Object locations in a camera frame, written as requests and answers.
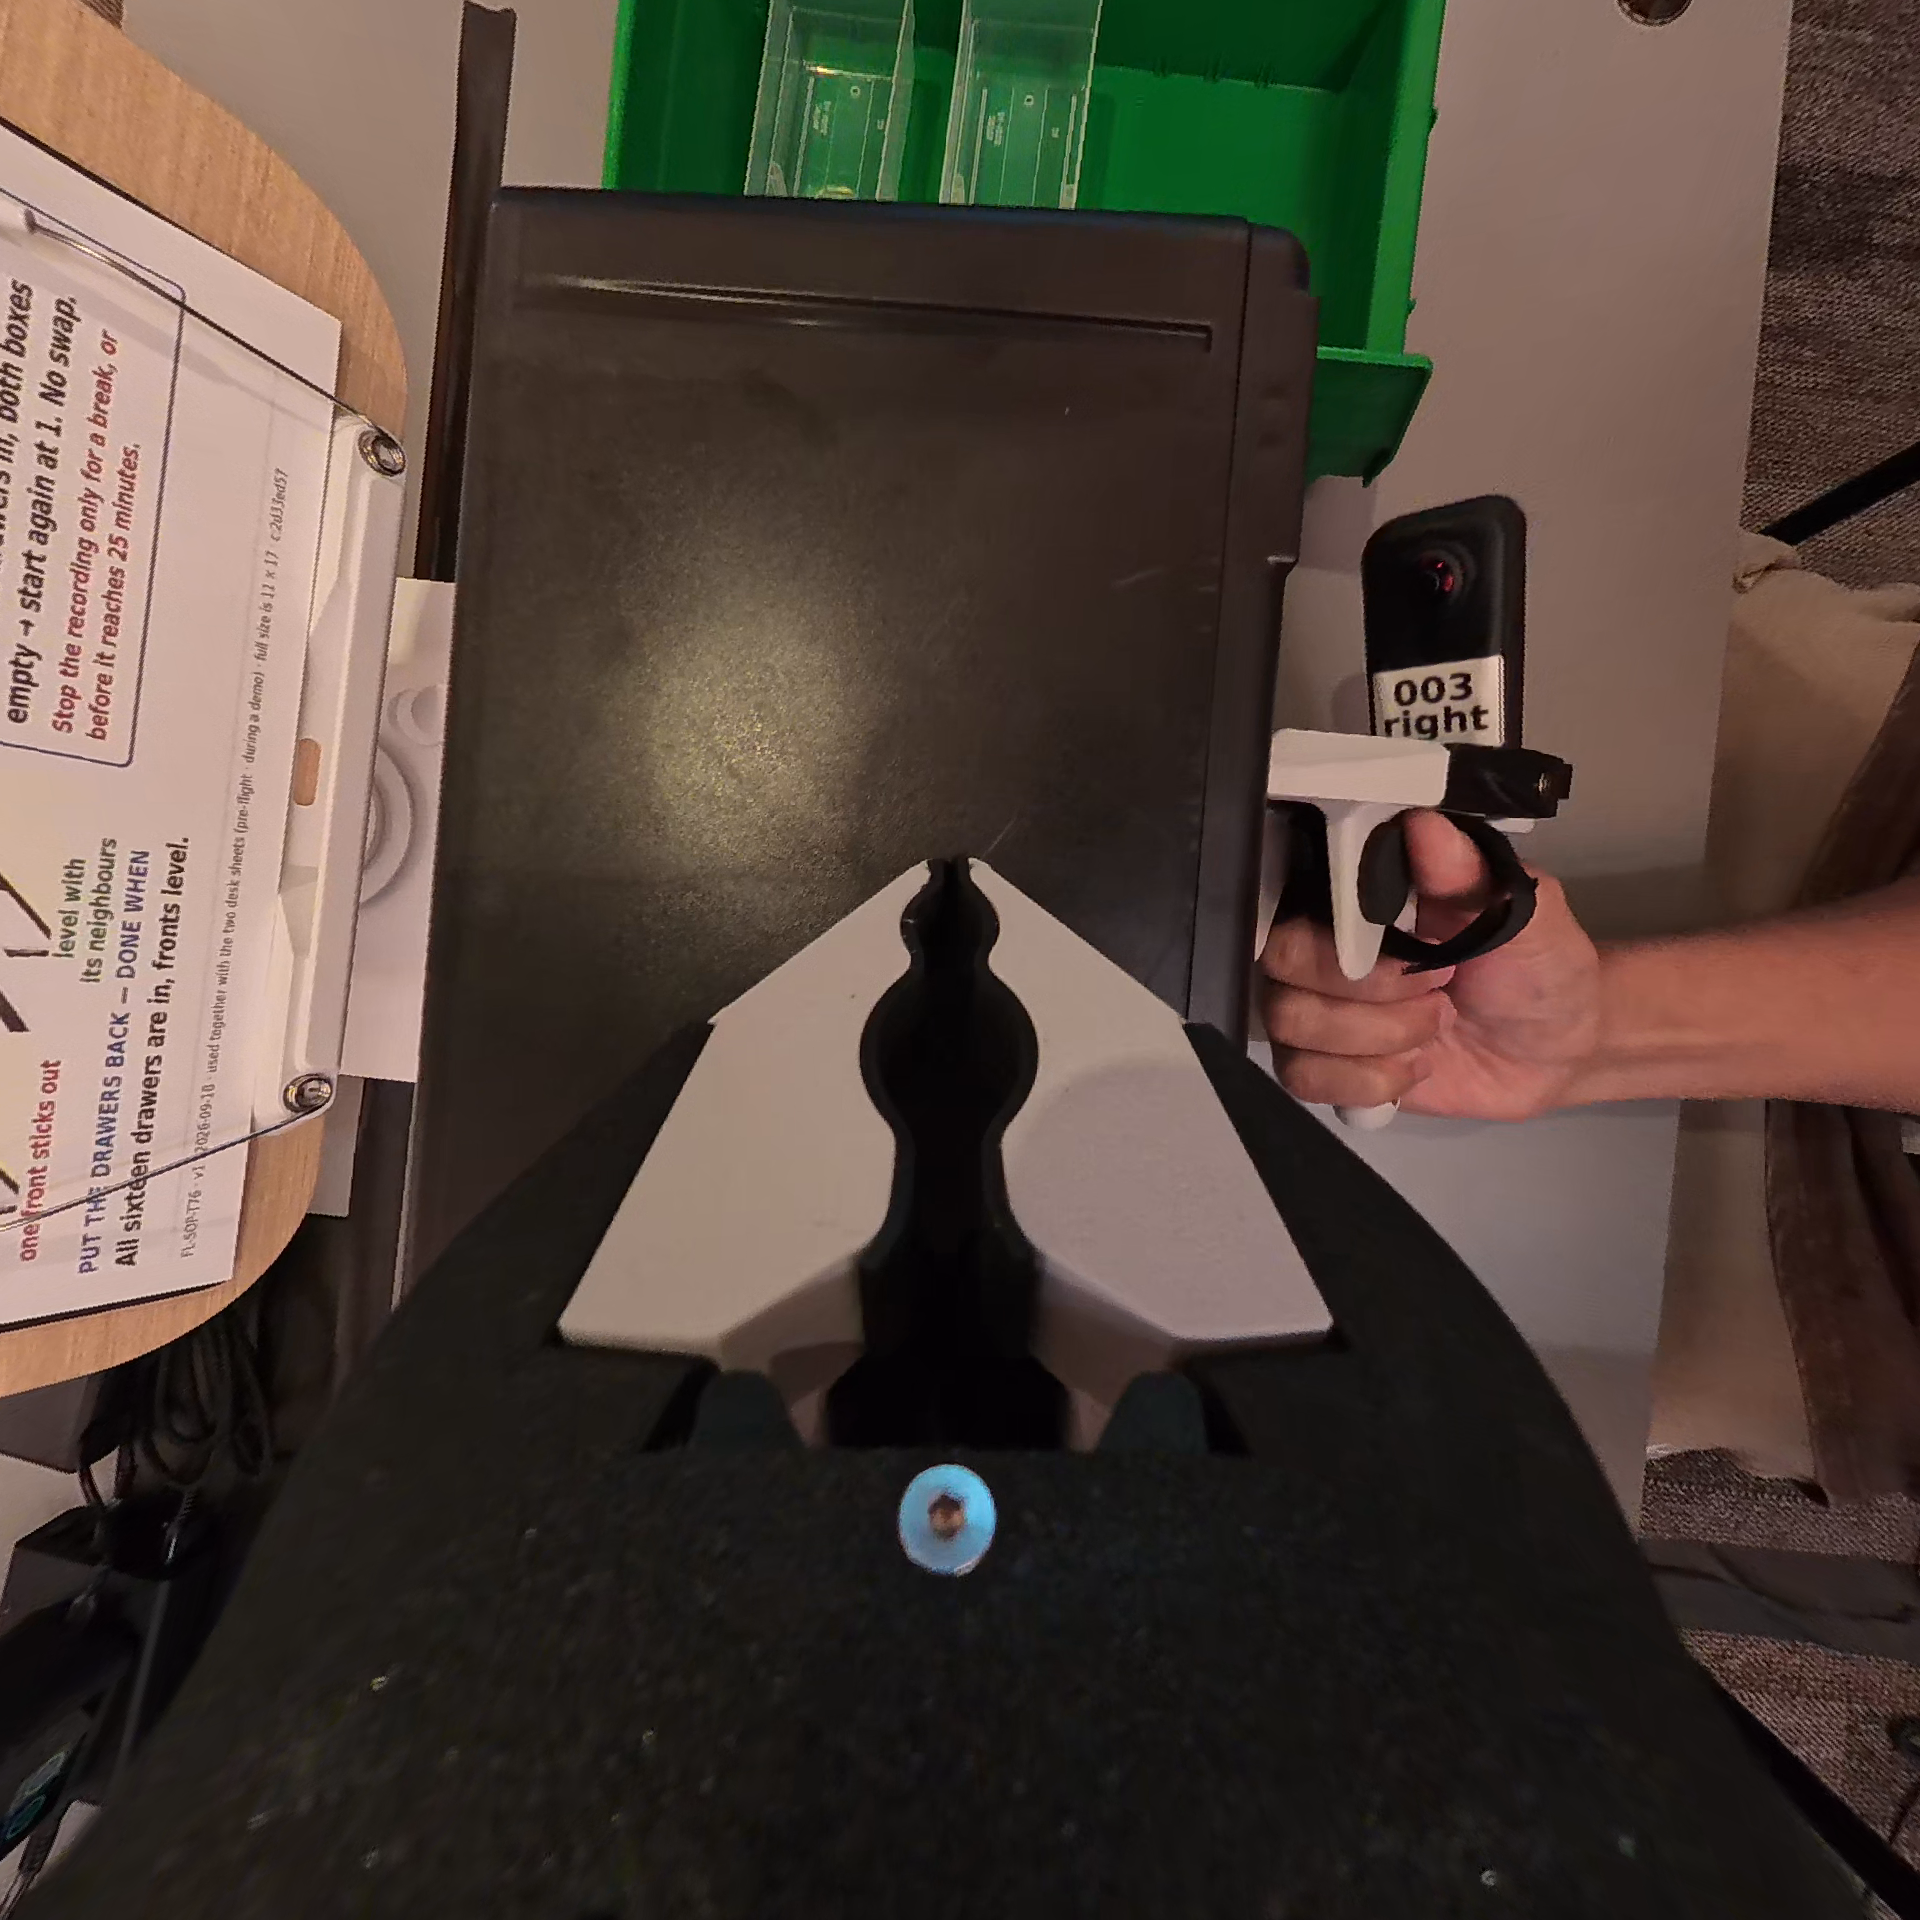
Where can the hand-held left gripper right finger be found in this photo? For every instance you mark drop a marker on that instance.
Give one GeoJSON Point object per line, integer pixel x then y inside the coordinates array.
{"type": "Point", "coordinates": [1171, 1201]}

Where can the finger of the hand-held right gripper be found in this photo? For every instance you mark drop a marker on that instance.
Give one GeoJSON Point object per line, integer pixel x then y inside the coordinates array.
{"type": "Point", "coordinates": [1349, 770]}

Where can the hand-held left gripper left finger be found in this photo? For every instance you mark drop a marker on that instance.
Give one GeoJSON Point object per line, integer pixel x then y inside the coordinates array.
{"type": "Point", "coordinates": [722, 1201]}

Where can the black drawer cabinet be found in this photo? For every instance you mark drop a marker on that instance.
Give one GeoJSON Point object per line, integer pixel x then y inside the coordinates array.
{"type": "Point", "coordinates": [837, 570]}

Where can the green plastic bin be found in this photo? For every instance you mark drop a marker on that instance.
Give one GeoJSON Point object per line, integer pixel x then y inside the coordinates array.
{"type": "Point", "coordinates": [1244, 123]}

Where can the clear plastic drawer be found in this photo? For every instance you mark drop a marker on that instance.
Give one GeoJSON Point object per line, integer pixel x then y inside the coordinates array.
{"type": "Point", "coordinates": [1021, 102]}
{"type": "Point", "coordinates": [832, 102]}

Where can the person's right hand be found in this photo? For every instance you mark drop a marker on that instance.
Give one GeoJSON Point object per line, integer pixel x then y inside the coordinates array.
{"type": "Point", "coordinates": [1500, 1035]}

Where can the black metal bar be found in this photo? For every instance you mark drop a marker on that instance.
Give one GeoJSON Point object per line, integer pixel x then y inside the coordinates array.
{"type": "Point", "coordinates": [1844, 511]}

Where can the round desk grommet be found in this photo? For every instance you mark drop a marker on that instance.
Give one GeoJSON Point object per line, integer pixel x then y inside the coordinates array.
{"type": "Point", "coordinates": [1655, 10]}

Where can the printed instruction sheet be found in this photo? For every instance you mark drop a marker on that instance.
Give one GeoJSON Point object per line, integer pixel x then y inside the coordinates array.
{"type": "Point", "coordinates": [90, 840]}

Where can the clear acrylic sheet holder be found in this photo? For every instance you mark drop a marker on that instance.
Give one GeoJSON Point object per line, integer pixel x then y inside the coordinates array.
{"type": "Point", "coordinates": [225, 451]}

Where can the instruction sheet in holder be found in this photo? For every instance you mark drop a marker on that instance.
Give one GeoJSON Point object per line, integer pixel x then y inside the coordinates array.
{"type": "Point", "coordinates": [196, 75]}

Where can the white plastic bracket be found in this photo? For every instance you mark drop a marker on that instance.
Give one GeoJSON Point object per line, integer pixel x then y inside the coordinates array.
{"type": "Point", "coordinates": [404, 840]}

